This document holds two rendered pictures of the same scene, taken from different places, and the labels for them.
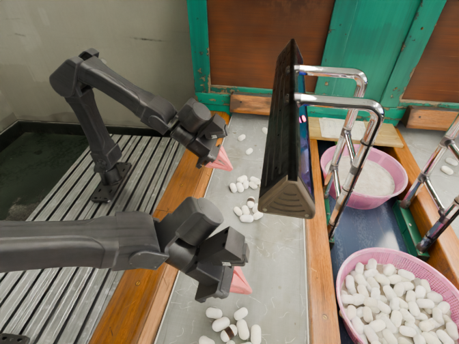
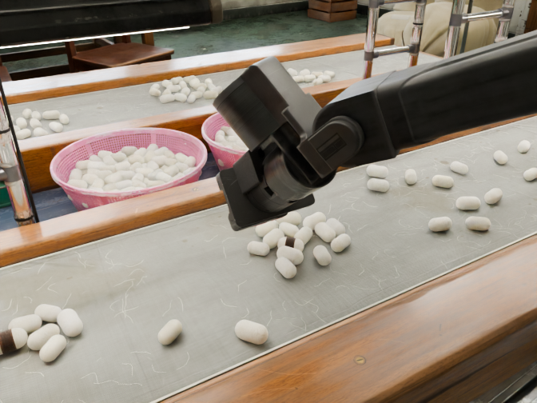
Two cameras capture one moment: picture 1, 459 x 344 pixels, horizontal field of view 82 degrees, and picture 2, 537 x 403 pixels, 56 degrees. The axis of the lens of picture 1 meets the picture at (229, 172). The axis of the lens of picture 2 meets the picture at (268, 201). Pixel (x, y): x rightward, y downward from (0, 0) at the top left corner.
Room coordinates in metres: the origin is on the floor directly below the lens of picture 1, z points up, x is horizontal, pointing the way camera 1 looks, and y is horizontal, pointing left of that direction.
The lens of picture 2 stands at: (0.57, 0.41, 1.14)
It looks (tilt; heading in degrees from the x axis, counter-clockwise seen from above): 30 degrees down; 230
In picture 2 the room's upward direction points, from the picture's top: straight up
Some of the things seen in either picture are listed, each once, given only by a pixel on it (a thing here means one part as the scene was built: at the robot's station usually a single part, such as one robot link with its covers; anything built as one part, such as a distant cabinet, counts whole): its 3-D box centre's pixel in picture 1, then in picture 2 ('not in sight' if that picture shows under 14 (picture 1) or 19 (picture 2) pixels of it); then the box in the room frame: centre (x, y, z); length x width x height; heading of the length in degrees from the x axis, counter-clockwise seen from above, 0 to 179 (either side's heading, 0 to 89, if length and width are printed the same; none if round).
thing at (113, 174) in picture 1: (109, 173); not in sight; (0.70, 0.42, 0.71); 0.20 x 0.07 x 0.08; 174
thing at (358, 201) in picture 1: (358, 177); not in sight; (0.66, -0.44, 0.72); 0.27 x 0.27 x 0.10
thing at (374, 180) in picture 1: (356, 180); not in sight; (0.66, -0.44, 0.71); 0.22 x 0.22 x 0.06
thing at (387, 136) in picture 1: (352, 131); not in sight; (0.88, -0.48, 0.77); 0.33 x 0.15 x 0.01; 80
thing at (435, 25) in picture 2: not in sight; (442, 35); (-2.61, -1.50, 0.40); 0.74 x 0.56 x 0.38; 175
